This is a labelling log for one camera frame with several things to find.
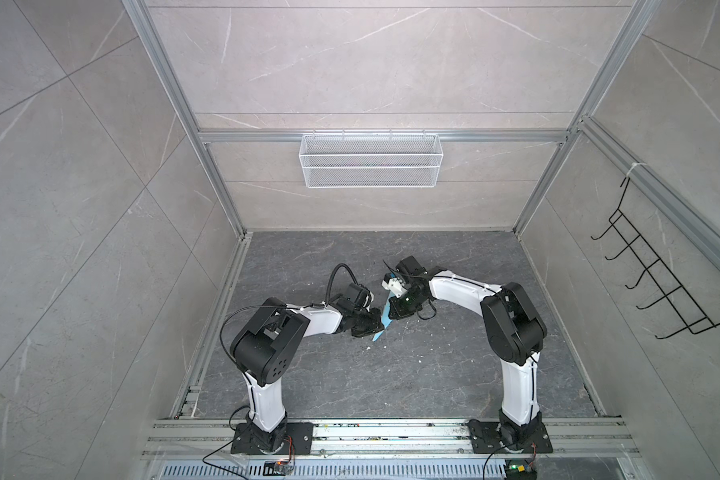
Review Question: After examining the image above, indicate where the white cable tie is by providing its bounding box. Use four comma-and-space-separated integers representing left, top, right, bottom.
625, 162, 647, 178

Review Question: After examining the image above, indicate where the white wire mesh basket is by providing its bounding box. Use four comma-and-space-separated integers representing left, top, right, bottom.
299, 133, 444, 189

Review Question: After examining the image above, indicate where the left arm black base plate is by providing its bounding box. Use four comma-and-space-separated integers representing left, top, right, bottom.
230, 421, 315, 455

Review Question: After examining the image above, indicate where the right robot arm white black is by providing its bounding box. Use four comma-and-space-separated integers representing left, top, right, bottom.
382, 270, 547, 446

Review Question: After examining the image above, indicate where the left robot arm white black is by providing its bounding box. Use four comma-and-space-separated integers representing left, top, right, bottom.
226, 297, 384, 434

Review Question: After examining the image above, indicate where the black wire hook rack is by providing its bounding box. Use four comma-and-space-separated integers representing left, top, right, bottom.
590, 178, 720, 340

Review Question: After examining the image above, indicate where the aluminium mounting rail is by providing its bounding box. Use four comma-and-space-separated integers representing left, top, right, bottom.
141, 418, 640, 459

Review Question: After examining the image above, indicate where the light blue paper sheet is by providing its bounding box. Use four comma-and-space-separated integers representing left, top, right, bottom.
372, 297, 392, 342

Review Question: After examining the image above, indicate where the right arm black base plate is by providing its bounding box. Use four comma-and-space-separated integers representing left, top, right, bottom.
466, 417, 554, 454

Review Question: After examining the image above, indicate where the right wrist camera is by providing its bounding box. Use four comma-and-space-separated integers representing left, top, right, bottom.
382, 256, 428, 298

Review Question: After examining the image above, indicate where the left black cable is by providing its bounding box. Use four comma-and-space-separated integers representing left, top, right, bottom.
218, 262, 361, 367

